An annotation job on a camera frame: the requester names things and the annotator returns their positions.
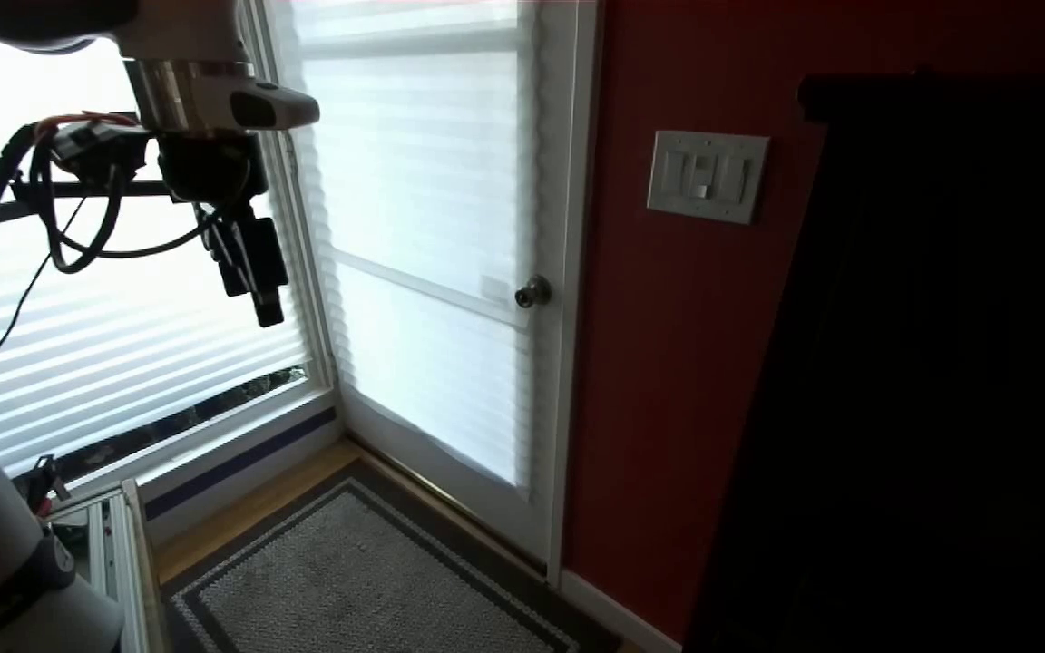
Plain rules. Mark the black upright piano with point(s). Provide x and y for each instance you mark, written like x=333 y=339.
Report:
x=922 y=388

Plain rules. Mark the white window blind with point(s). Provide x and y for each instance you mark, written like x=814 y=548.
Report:
x=110 y=339

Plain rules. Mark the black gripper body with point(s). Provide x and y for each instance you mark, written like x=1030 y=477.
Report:
x=210 y=165

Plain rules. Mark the white door with pleated blind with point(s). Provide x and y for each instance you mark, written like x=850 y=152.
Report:
x=438 y=240

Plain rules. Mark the white wall switch plate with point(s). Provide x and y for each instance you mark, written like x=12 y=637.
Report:
x=704 y=176

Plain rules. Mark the brass door knob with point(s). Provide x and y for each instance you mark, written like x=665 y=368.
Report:
x=530 y=291

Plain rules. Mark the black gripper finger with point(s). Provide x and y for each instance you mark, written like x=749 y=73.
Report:
x=232 y=259
x=265 y=274

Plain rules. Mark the grey door mat dark border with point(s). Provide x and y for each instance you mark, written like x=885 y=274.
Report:
x=365 y=581

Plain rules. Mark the metal frame robot cart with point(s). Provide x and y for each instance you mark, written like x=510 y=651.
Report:
x=110 y=556

